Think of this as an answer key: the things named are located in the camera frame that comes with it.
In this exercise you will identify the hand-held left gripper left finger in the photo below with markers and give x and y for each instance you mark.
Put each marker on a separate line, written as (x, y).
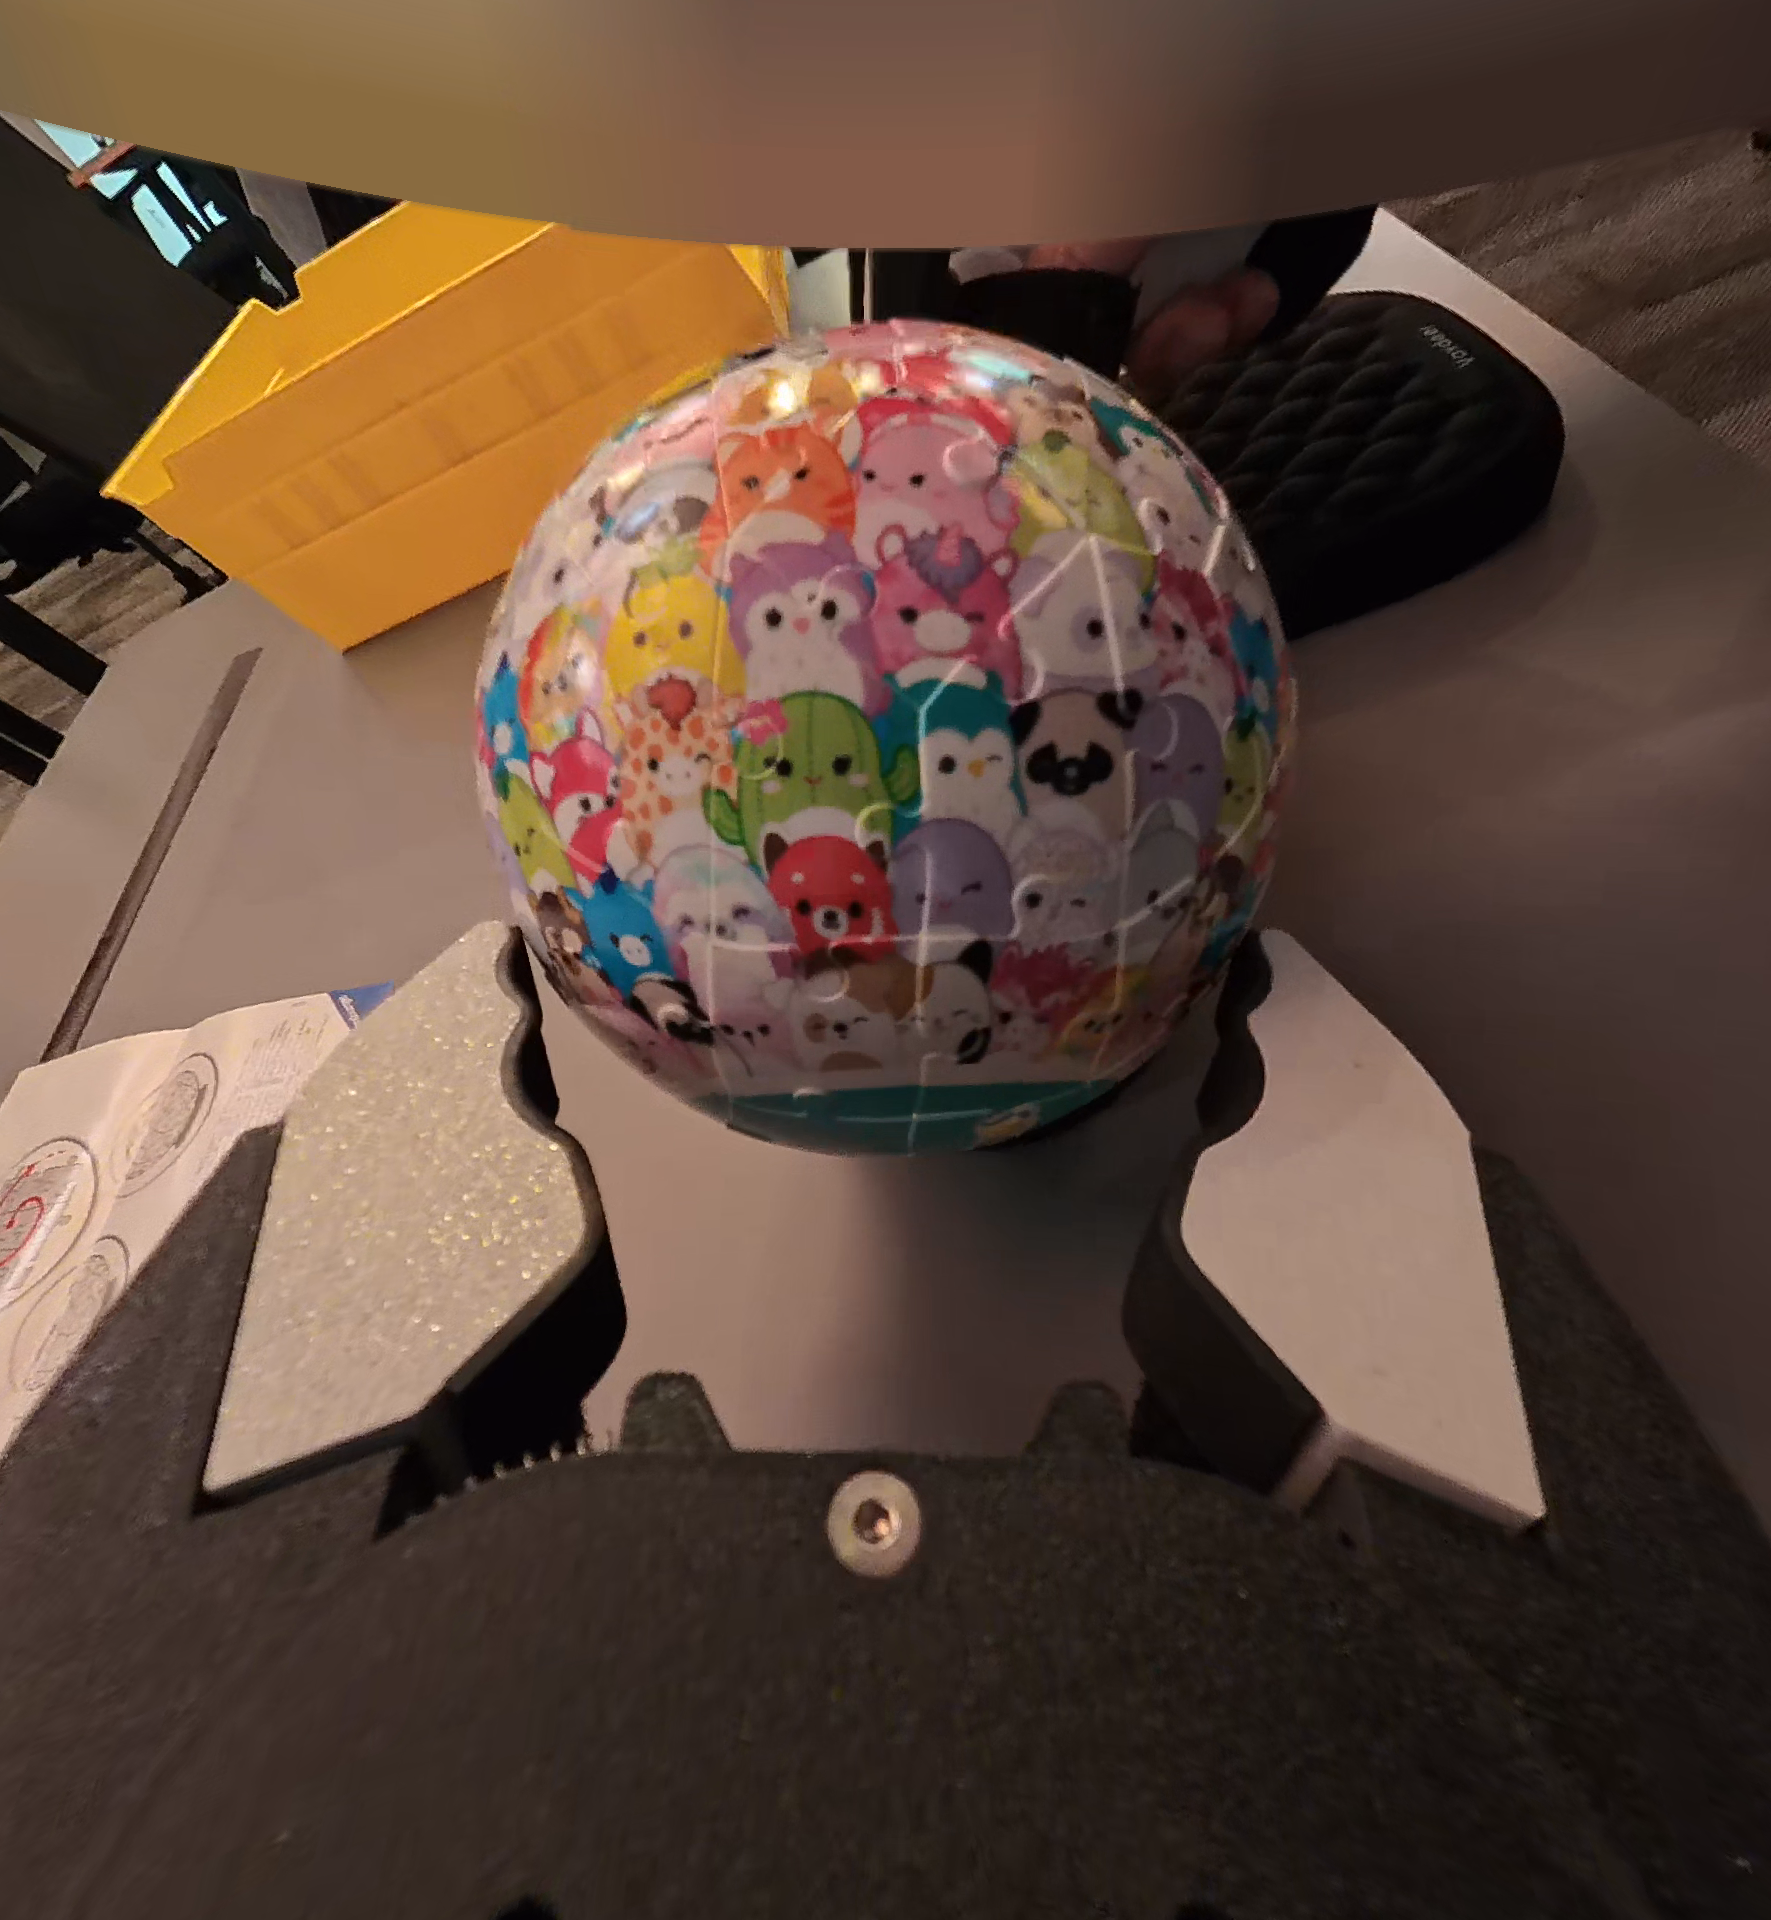
(403, 1231)

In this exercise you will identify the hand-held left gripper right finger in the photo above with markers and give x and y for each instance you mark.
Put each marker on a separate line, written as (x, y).
(1365, 1261)

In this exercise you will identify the colourful cartoon puzzle ball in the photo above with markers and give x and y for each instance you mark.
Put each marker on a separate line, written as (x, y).
(885, 721)

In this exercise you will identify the black round ball stand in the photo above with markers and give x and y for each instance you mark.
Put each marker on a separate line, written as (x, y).
(1065, 1124)

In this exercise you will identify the person's right hand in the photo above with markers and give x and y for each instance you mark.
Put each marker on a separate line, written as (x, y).
(1199, 322)

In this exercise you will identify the white instruction leaflet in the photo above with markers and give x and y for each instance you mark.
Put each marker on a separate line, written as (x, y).
(60, 1200)

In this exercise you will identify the black quilted wrist rest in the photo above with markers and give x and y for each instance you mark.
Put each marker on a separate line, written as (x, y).
(1395, 464)

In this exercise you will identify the yellow plastic bin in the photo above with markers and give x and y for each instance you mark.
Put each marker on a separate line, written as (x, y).
(419, 435)

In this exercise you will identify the black chair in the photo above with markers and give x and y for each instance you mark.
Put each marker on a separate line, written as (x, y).
(44, 301)

